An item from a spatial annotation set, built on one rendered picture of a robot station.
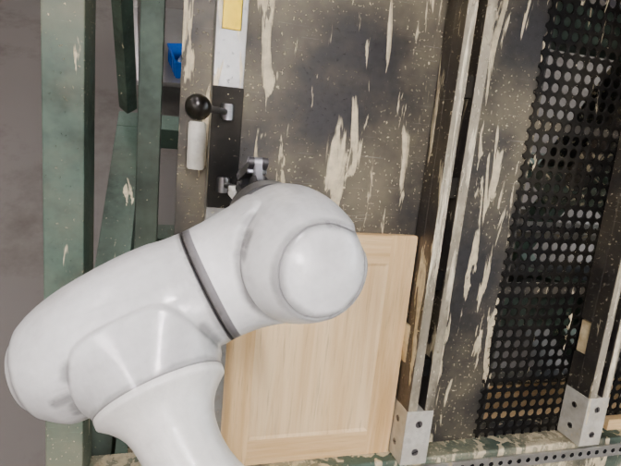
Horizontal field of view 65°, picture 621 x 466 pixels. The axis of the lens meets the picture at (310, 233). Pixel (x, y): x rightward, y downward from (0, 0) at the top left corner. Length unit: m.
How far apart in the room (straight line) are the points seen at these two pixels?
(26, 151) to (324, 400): 2.39
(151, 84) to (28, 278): 1.66
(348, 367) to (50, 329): 0.74
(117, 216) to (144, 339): 1.23
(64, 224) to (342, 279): 0.59
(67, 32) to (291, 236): 0.59
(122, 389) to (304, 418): 0.73
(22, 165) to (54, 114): 2.15
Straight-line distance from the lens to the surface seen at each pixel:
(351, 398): 1.09
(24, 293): 2.43
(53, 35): 0.86
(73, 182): 0.85
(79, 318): 0.40
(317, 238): 0.34
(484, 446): 1.30
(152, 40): 0.95
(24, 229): 2.67
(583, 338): 1.36
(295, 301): 0.35
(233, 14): 0.87
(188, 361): 0.38
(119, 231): 1.55
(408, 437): 1.13
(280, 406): 1.05
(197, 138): 0.86
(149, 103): 0.94
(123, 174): 1.72
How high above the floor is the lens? 1.94
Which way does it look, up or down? 45 degrees down
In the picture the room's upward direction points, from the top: 19 degrees clockwise
